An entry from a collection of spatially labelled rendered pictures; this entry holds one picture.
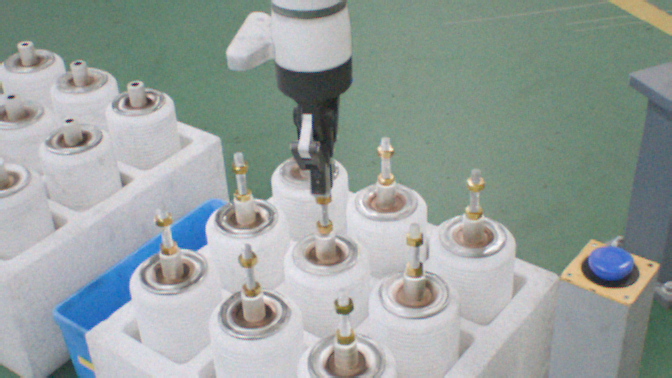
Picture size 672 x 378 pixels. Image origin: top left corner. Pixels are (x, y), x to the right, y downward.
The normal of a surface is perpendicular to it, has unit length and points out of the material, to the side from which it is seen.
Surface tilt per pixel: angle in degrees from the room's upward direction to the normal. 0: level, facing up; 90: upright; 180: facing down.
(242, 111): 0
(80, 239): 90
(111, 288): 88
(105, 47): 0
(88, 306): 88
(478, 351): 0
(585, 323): 90
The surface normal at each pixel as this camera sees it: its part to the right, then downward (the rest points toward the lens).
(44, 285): 0.81, 0.31
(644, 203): -0.91, 0.26
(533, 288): -0.04, -0.82
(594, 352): -0.60, 0.48
